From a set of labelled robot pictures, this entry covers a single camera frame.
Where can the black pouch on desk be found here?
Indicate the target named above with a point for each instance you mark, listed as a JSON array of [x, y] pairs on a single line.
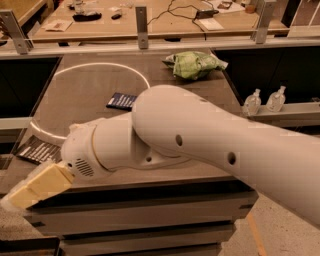
[[87, 17]]

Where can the paper packet on desk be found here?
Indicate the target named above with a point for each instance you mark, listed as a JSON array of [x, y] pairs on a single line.
[[58, 26]]

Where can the blue rxbar wrapper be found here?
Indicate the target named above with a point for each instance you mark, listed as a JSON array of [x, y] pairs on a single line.
[[121, 101]]

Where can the green jalapeno chip bag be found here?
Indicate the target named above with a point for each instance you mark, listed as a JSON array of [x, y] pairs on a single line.
[[193, 65]]

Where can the grey metal bracket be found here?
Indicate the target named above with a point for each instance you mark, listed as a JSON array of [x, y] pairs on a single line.
[[12, 29], [265, 9], [141, 24]]

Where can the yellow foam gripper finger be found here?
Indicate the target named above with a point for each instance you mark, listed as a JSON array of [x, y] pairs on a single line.
[[45, 181]]

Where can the clear sanitizer bottle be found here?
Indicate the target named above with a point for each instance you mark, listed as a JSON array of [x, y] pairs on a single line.
[[276, 100], [252, 103]]

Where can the grey drawer cabinet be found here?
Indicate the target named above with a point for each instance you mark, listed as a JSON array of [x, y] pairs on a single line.
[[191, 219]]

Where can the grey metal bracket right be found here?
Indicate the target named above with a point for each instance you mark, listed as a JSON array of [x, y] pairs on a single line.
[[265, 9]]

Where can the black power adapter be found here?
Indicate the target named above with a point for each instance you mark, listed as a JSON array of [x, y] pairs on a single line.
[[204, 14]]

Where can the white paper sheet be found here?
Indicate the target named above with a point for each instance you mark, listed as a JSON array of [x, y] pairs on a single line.
[[211, 24]]

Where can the grey metal bracket left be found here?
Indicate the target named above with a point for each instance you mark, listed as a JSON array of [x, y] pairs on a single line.
[[12, 29]]

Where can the small black remote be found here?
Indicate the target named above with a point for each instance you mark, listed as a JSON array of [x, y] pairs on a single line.
[[116, 16]]

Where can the clear sanitizer bottle left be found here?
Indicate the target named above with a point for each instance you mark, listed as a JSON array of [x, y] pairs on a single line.
[[252, 103]]

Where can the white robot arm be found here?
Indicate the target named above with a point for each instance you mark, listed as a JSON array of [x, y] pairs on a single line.
[[168, 125]]

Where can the black rxbar chocolate wrapper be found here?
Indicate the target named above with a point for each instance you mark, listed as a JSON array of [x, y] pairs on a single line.
[[38, 151]]

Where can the clear sanitizer bottle right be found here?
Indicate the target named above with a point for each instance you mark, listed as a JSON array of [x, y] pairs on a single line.
[[276, 100]]

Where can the grey metal bracket middle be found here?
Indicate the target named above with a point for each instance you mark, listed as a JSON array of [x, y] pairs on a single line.
[[141, 24]]

